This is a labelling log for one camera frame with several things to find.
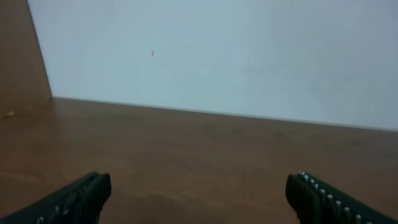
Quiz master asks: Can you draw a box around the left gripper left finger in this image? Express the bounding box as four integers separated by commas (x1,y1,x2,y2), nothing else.
1,172,111,224

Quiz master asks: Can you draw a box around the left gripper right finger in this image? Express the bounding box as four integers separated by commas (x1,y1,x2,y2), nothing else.
285,172,397,224

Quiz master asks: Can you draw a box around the cardboard piece at edge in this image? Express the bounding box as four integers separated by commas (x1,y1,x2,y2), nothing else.
1,0,52,118

